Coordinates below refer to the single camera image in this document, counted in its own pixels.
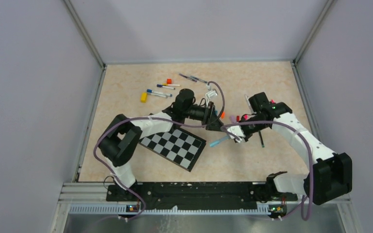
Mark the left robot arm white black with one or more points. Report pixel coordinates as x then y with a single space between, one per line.
117 144

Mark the black gel pen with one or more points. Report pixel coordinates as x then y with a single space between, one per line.
261 139

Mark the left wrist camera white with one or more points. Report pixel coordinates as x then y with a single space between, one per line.
210 94

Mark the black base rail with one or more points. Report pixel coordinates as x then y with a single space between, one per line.
198 195

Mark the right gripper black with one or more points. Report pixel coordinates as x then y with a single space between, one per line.
246 135

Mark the pale purple highlighter cap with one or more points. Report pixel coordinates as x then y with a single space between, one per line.
233 119

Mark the thin dark pen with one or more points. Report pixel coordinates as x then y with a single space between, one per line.
187 77

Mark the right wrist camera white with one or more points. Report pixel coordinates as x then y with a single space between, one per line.
236 134

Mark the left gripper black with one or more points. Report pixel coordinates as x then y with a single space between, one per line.
213 123

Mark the light blue eraser bar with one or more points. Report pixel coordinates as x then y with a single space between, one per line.
217 142

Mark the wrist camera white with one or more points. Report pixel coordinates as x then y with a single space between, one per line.
210 94
236 134

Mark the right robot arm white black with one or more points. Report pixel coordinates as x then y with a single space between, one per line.
329 173

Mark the yellow block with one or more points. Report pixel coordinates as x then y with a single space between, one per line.
143 97

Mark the black white chessboard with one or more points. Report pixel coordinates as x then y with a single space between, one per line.
178 146

